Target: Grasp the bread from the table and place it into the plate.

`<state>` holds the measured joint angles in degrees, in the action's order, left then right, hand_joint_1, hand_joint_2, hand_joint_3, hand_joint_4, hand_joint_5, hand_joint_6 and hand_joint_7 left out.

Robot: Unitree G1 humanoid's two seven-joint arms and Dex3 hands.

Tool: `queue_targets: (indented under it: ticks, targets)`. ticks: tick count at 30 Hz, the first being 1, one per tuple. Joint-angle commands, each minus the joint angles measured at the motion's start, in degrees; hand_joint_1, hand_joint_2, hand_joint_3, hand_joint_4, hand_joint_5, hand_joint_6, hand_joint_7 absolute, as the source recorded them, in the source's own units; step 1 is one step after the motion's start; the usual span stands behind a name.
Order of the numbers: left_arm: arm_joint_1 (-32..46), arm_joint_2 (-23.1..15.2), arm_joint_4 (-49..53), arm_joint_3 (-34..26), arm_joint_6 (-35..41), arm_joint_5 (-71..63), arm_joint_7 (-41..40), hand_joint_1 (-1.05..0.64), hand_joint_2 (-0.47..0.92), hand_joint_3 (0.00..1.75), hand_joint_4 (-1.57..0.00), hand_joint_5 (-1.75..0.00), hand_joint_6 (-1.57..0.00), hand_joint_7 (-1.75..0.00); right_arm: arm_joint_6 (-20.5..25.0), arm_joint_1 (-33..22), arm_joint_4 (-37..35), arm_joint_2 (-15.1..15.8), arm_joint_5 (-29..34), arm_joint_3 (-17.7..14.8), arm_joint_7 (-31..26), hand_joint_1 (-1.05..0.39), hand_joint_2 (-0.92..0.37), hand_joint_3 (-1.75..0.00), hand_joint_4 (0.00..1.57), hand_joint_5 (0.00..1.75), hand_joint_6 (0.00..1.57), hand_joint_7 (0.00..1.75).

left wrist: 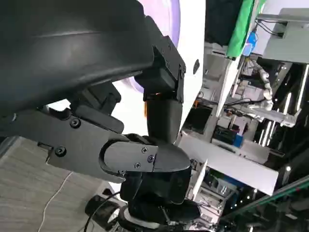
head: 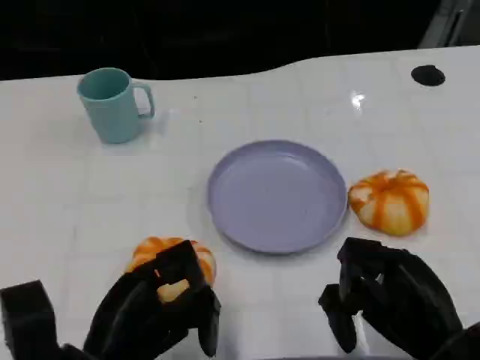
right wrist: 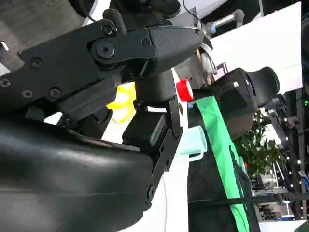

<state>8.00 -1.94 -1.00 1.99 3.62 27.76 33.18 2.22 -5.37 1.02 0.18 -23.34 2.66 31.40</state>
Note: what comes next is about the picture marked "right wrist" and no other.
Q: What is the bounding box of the green potted plant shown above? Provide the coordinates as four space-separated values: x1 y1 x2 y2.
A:
233 110 288 178

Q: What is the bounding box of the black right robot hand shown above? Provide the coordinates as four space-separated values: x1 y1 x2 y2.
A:
0 9 206 232

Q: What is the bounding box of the green cloth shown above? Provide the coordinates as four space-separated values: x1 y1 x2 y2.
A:
193 96 251 232

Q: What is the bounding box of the pale green mug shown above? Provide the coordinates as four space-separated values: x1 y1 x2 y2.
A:
178 125 208 163

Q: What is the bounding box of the orange and white bread roll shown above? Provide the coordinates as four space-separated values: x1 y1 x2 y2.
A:
106 82 136 124

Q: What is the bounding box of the background equipment shelf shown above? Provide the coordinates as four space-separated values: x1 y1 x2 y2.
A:
251 164 309 221

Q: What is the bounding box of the black office chair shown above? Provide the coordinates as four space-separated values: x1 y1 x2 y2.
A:
212 66 281 141

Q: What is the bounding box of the black strap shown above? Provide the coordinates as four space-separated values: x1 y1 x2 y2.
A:
188 192 309 206

